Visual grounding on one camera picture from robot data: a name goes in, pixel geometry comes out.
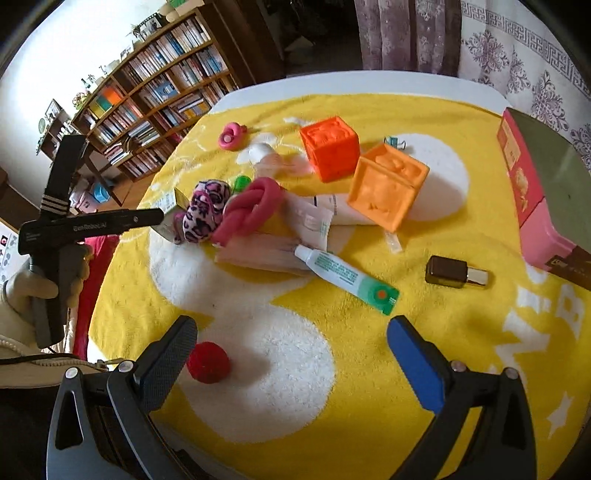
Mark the purple patterned curtain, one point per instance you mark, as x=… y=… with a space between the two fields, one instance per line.
x=406 y=32

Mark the white purple patterned cloth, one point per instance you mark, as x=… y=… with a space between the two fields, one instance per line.
x=531 y=69

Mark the person's left forearm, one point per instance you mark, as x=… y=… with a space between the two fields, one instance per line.
x=14 y=337

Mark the green and white tube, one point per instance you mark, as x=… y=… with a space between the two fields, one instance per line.
x=346 y=272

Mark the yellow and white printed towel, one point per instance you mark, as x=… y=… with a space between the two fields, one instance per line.
x=461 y=323

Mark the red ball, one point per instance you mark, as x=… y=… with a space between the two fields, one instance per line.
x=207 y=362

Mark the person's left hand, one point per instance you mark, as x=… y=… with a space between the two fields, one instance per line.
x=23 y=288

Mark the white plastic bottle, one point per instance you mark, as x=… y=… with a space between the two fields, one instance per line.
x=261 y=152

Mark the light orange toy cube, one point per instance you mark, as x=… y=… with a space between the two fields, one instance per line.
x=385 y=187

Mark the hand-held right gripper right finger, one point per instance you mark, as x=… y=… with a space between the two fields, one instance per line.
x=415 y=364

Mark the wooden bookshelf with books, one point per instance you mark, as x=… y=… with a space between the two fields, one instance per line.
x=161 y=92

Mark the pink cardboard box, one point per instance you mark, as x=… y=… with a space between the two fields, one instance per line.
x=521 y=184

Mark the green cap sanitizer bottle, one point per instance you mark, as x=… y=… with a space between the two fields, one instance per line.
x=242 y=183

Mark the small wooden shelf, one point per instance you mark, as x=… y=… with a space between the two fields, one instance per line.
x=53 y=124

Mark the blue bin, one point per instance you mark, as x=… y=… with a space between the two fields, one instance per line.
x=99 y=192

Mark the dark orange toy cube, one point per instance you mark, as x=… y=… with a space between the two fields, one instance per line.
x=330 y=147

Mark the pink knotted toy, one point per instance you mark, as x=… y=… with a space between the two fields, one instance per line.
x=249 y=207

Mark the leopard print cloth pouch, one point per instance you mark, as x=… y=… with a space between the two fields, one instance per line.
x=203 y=212

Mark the small clear packet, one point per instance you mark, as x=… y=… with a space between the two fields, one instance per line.
x=392 y=241

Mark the binder clip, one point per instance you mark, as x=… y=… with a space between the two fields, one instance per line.
x=392 y=141

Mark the red cloth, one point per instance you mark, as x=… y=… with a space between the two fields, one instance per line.
x=94 y=286

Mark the brown glass bottle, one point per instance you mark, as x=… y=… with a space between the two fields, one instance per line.
x=450 y=272

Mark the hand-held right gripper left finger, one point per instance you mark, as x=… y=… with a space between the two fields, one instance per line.
x=166 y=364

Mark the small carton box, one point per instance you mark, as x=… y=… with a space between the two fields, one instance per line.
x=167 y=205

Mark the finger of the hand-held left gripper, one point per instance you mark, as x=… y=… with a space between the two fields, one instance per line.
x=143 y=217

